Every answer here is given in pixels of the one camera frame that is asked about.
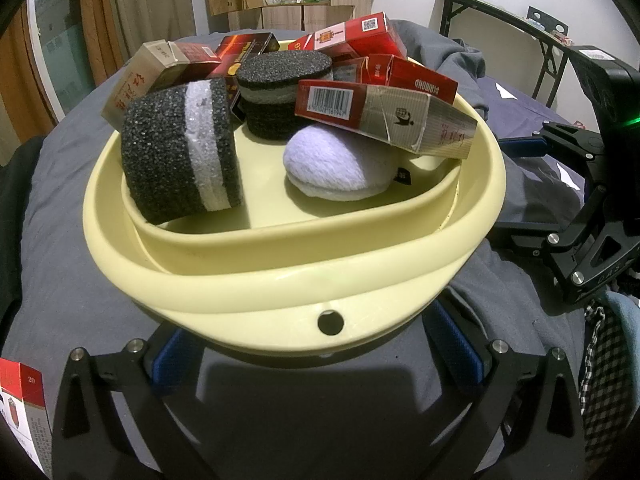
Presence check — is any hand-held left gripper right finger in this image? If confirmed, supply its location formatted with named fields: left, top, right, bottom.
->
left=424, top=300, right=587, bottom=480

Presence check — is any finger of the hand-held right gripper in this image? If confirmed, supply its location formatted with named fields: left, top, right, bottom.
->
left=491, top=184, right=640, bottom=306
left=499, top=120, right=609, bottom=182

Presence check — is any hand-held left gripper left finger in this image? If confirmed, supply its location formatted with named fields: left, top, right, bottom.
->
left=52, top=322, right=221, bottom=480

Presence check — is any red cigarette pack white lettering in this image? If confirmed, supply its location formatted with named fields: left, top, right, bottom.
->
left=366, top=54, right=460, bottom=106

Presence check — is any red and white cigarette pack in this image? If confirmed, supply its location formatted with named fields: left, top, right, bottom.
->
left=294, top=80, right=479, bottom=161
left=0, top=357, right=55, bottom=479
left=101, top=40, right=224, bottom=131

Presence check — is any pale yellow plastic basin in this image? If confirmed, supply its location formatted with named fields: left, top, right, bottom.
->
left=82, top=37, right=507, bottom=367

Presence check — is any white round plush puff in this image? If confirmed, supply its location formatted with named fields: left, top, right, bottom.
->
left=282, top=125, right=402, bottom=204

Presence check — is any black foam cylinder grey band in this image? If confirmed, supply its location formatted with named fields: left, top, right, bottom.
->
left=236, top=50, right=335, bottom=141
left=120, top=78, right=245, bottom=226

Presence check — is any red cigarette pack gold print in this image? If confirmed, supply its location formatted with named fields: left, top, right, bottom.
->
left=287, top=12, right=409, bottom=69

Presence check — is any dark brown cigarette pack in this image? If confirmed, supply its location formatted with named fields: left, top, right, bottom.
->
left=215, top=32, right=281, bottom=124

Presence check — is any black chair with round holes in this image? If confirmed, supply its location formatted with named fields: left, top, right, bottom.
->
left=527, top=6, right=571, bottom=37

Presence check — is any dark grey crumpled cloth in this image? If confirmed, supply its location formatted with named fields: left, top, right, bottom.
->
left=400, top=19, right=509, bottom=121

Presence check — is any black-legged folding table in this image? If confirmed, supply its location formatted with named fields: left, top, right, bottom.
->
left=427, top=0, right=575, bottom=112

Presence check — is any black white checkered cloth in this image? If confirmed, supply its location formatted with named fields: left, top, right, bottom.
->
left=577, top=300, right=640, bottom=443

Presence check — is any glass window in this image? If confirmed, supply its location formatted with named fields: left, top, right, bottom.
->
left=27, top=0, right=97, bottom=122

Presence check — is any beige curtain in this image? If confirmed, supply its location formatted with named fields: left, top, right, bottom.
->
left=79, top=0, right=197, bottom=87

